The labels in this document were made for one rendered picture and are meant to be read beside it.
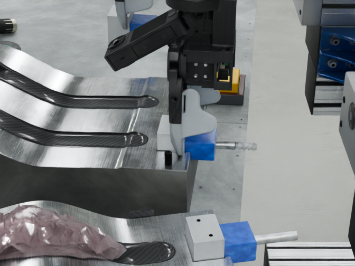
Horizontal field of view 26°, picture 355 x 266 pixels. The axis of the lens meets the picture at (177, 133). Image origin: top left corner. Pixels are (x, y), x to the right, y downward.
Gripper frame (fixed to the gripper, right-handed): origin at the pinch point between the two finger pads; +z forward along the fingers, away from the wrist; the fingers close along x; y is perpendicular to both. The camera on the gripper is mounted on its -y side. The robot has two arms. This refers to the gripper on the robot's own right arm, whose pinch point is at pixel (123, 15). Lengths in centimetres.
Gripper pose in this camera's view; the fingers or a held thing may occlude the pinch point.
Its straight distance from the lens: 128.6
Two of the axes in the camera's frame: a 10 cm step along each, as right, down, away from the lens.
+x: 1.2, -5.1, 8.5
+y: 9.9, 0.6, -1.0
